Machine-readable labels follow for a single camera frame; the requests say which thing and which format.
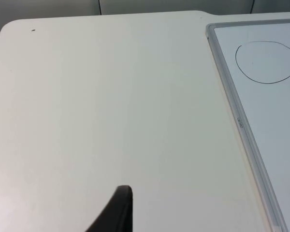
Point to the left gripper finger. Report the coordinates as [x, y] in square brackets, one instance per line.
[118, 212]

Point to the grey-framed whiteboard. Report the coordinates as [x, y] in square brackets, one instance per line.
[268, 108]

